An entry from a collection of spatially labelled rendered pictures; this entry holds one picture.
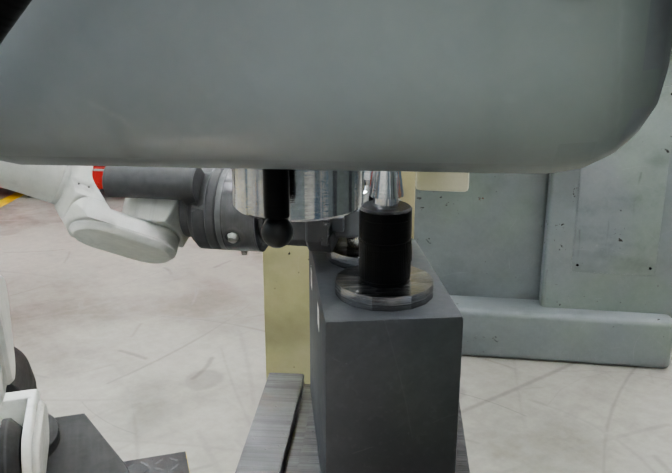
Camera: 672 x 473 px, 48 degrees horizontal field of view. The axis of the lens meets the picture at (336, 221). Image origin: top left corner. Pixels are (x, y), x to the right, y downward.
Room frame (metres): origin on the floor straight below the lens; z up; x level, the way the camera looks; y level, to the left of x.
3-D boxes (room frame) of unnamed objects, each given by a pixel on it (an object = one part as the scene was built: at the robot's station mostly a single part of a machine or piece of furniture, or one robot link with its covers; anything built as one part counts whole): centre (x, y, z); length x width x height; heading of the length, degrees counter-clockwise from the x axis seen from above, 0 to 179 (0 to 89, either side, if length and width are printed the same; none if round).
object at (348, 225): (0.72, -0.03, 1.14); 0.06 x 0.02 x 0.03; 81
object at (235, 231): (0.77, 0.06, 1.13); 0.13 x 0.12 x 0.10; 171
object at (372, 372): (0.70, -0.04, 1.00); 0.22 x 0.12 x 0.20; 5
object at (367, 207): (0.65, -0.04, 1.17); 0.05 x 0.05 x 0.01
